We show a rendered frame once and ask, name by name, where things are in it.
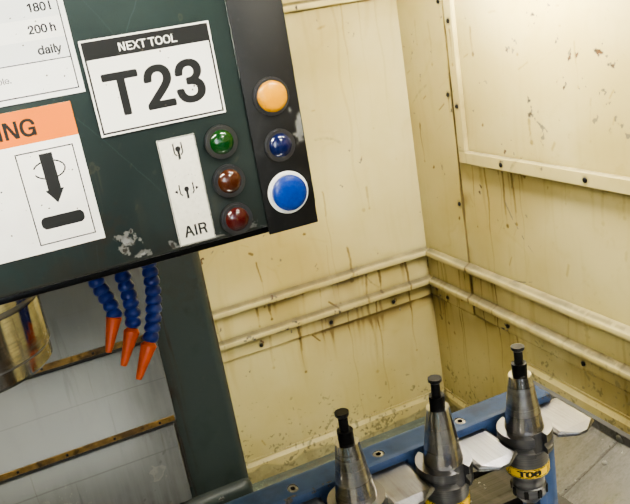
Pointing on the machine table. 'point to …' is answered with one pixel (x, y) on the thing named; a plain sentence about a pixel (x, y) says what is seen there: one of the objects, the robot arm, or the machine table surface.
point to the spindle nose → (11, 345)
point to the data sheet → (25, 53)
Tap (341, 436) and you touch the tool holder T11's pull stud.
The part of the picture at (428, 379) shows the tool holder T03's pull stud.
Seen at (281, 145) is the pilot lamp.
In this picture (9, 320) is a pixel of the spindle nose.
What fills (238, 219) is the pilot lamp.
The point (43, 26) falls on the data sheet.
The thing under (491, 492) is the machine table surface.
